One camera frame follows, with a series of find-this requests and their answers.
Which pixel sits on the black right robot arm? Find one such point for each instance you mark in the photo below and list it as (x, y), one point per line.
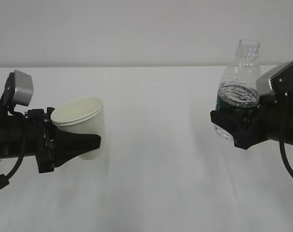
(271, 119)

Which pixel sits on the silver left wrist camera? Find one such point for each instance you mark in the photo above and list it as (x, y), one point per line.
(23, 88)

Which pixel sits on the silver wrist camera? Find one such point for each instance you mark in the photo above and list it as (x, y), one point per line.
(23, 88)
(277, 80)

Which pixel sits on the clear water bottle green label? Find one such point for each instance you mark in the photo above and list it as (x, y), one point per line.
(237, 89)

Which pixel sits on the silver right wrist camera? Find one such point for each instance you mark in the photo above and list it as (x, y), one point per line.
(277, 80)

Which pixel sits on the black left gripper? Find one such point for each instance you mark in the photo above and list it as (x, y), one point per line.
(67, 145)

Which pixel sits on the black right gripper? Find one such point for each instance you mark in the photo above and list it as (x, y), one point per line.
(271, 120)

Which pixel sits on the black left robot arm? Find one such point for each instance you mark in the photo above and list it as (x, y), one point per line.
(13, 128)

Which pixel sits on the white paper cup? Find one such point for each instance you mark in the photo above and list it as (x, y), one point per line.
(83, 115)

